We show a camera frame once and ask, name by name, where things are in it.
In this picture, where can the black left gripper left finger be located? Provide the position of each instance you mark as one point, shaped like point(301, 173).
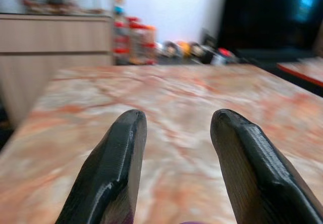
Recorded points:
point(111, 168)

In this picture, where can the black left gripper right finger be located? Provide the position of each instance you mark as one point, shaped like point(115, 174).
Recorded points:
point(255, 168)

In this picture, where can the marble side table red edge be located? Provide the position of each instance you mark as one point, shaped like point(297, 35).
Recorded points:
point(301, 71)

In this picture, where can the light wooden sideboard cabinet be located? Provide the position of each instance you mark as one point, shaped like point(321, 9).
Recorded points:
point(54, 57)

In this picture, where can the red toy storage rack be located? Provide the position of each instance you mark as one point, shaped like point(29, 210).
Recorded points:
point(135, 41)

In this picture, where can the pile of colourful toys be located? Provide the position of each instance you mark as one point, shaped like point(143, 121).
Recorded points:
point(195, 51)

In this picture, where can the black television screen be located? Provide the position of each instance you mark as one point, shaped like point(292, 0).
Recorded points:
point(270, 17)

